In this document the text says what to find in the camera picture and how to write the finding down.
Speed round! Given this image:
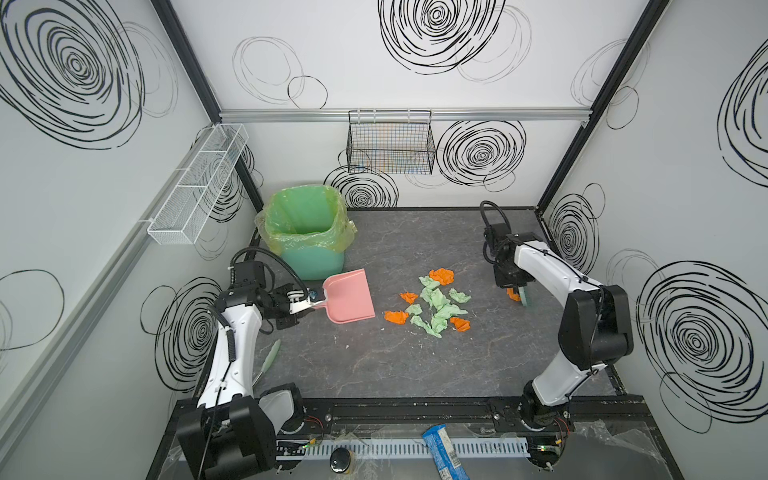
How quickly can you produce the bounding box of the pink plastic dustpan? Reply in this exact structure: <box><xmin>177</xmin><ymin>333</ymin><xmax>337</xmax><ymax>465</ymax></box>
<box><xmin>313</xmin><ymin>269</ymin><xmax>376</xmax><ymax>324</ymax></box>

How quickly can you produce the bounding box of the green hand brush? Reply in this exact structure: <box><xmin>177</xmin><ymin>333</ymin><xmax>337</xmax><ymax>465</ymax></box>
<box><xmin>519</xmin><ymin>287</ymin><xmax>531</xmax><ymax>307</ymax></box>

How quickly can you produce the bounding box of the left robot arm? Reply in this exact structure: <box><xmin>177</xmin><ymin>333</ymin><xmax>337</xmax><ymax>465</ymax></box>
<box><xmin>176</xmin><ymin>247</ymin><xmax>312</xmax><ymax>479</ymax></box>

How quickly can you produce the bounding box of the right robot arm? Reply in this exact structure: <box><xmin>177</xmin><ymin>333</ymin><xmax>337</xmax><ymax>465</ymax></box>
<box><xmin>479</xmin><ymin>200</ymin><xmax>634</xmax><ymax>431</ymax></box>

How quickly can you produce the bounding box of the orange paper scrap left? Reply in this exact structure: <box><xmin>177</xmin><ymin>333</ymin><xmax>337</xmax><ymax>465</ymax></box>
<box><xmin>506</xmin><ymin>288</ymin><xmax>521</xmax><ymax>302</ymax></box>

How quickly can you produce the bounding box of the green paper scrap lower bin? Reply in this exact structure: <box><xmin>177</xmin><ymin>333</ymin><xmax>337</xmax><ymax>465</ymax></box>
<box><xmin>448</xmin><ymin>288</ymin><xmax>471</xmax><ymax>304</ymax></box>

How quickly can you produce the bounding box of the orange paper scrap far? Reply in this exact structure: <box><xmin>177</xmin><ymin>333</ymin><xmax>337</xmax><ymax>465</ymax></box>
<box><xmin>429</xmin><ymin>268</ymin><xmax>455</xmax><ymax>286</ymax></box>

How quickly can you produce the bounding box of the small orange paper scrap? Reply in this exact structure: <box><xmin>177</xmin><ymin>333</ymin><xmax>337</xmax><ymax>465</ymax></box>
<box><xmin>450</xmin><ymin>317</ymin><xmax>471</xmax><ymax>332</ymax></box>

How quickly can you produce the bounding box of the green paper scrap centre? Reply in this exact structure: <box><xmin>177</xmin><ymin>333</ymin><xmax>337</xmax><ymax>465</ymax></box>
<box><xmin>419</xmin><ymin>276</ymin><xmax>450</xmax><ymax>311</ymax></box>

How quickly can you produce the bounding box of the green paper scrap front right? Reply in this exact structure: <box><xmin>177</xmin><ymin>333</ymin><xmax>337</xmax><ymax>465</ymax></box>
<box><xmin>409</xmin><ymin>304</ymin><xmax>467</xmax><ymax>338</ymax></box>

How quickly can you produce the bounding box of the green trash bin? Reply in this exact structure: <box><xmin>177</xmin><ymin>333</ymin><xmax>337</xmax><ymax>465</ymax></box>
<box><xmin>278</xmin><ymin>185</ymin><xmax>348</xmax><ymax>281</ymax></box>

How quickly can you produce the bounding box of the green bin liner bag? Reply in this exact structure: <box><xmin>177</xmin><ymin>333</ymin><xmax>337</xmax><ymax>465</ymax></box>
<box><xmin>255</xmin><ymin>185</ymin><xmax>357</xmax><ymax>255</ymax></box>

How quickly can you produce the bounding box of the green paper scrap by bin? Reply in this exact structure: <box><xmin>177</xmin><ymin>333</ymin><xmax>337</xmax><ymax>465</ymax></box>
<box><xmin>405</xmin><ymin>304</ymin><xmax>423</xmax><ymax>317</ymax></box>

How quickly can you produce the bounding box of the orange paper scrap strip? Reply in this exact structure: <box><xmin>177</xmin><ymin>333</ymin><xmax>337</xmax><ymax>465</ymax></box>
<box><xmin>399</xmin><ymin>292</ymin><xmax>419</xmax><ymax>305</ymax></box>

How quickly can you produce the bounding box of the orange paper scrap right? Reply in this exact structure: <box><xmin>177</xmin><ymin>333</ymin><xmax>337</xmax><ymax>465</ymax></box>
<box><xmin>384</xmin><ymin>311</ymin><xmax>409</xmax><ymax>325</ymax></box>

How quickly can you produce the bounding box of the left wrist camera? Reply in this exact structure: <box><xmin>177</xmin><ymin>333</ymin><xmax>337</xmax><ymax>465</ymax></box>
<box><xmin>287</xmin><ymin>290</ymin><xmax>324</xmax><ymax>313</ymax></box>

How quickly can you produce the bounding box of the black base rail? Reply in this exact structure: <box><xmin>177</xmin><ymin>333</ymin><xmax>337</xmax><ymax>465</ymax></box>
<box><xmin>173</xmin><ymin>395</ymin><xmax>652</xmax><ymax>434</ymax></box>

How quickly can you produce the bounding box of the white wire shelf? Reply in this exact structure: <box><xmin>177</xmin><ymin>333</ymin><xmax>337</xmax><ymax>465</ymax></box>
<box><xmin>147</xmin><ymin>123</ymin><xmax>248</xmax><ymax>246</ymax></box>

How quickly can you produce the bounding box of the white slotted cable duct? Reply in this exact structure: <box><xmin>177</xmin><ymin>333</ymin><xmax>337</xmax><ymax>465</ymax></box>
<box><xmin>277</xmin><ymin>437</ymin><xmax>530</xmax><ymax>462</ymax></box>

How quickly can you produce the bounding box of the black wire basket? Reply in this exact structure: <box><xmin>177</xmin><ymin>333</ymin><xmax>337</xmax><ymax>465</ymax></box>
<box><xmin>345</xmin><ymin>109</ymin><xmax>437</xmax><ymax>175</ymax></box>

